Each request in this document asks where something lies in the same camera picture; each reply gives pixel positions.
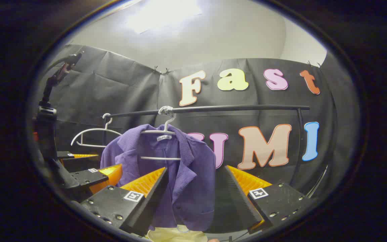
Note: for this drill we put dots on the white clothes hanger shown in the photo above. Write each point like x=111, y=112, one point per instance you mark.
x=160, y=158
x=94, y=129

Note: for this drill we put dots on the white cloth tie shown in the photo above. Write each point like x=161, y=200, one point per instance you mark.
x=166, y=110

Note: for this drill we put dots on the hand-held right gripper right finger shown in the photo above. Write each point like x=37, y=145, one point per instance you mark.
x=239, y=198

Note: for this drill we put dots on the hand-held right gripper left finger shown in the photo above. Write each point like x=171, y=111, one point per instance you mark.
x=153, y=205

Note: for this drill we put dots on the black clothes rack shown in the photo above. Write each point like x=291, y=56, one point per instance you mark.
x=230, y=108

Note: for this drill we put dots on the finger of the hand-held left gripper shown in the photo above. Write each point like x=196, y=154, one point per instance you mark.
x=79, y=164
x=87, y=178

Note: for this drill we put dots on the purple ribbed jacket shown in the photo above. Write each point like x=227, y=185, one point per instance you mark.
x=193, y=168

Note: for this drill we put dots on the black backdrop cloth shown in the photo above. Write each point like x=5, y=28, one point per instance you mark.
x=119, y=87

